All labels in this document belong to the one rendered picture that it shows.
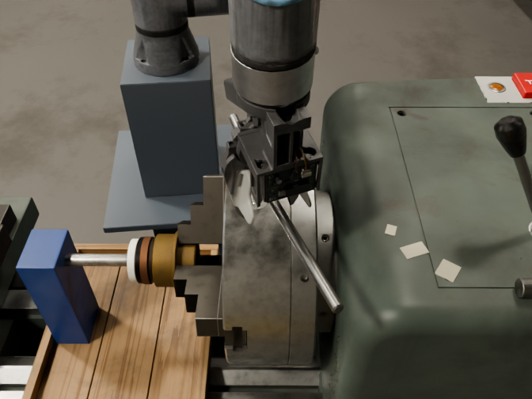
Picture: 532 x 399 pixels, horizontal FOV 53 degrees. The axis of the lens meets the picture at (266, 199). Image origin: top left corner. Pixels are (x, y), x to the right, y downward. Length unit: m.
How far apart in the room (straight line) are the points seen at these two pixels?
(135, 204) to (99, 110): 1.74
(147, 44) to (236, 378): 0.72
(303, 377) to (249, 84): 0.64
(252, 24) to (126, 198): 1.07
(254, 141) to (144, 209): 0.90
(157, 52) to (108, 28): 2.73
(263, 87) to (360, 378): 0.40
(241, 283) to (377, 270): 0.18
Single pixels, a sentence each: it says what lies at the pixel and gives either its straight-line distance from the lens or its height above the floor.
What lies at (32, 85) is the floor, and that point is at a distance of 3.48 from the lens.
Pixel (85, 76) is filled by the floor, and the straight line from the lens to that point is 3.45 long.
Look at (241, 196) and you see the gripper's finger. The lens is 0.62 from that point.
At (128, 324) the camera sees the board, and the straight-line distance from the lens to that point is 1.04.
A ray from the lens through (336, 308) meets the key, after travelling 0.51.
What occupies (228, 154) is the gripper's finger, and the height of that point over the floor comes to 1.37.
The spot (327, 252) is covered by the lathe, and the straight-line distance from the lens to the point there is 0.74.
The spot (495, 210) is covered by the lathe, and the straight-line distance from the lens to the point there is 0.74.
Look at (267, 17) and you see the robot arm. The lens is 0.43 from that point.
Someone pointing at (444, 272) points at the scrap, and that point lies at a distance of 0.65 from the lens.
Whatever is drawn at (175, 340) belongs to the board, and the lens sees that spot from 1.01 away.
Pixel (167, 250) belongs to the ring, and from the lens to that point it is 0.82.
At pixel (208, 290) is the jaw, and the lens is 0.78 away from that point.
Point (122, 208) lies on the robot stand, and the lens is 1.43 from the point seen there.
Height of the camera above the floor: 1.75
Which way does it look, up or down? 45 degrees down
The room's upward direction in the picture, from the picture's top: straight up
